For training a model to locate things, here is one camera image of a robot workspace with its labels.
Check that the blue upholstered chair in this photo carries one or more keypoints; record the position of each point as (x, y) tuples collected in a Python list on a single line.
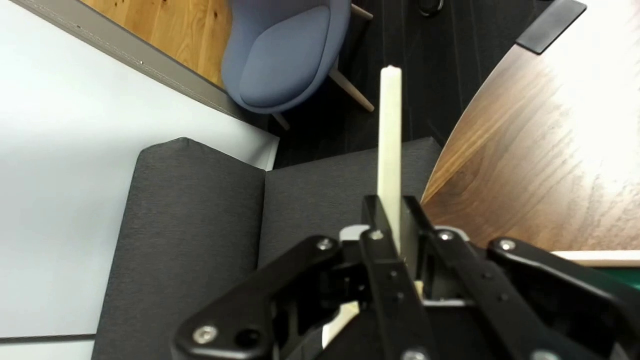
[(280, 55)]

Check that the black flat block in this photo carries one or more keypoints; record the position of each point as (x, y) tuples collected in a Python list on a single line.
[(550, 25)]

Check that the dark grey sofa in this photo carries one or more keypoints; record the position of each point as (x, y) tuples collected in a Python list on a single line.
[(200, 240)]

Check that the white plastic fork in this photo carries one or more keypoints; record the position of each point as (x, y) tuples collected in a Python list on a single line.
[(390, 145)]

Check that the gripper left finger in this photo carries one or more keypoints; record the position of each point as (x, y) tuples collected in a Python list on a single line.
[(385, 280)]

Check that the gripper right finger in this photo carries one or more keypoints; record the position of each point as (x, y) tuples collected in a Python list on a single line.
[(500, 300)]

